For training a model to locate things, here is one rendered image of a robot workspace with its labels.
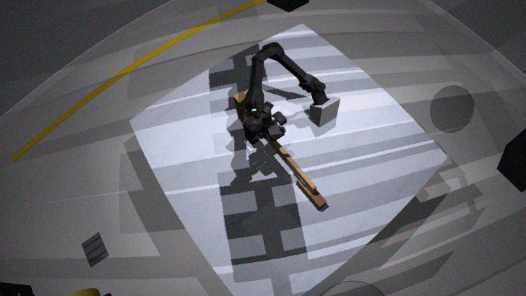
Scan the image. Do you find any long brown wooden rail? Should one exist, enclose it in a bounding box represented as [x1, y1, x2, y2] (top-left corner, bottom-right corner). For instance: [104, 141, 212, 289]
[266, 134, 316, 194]

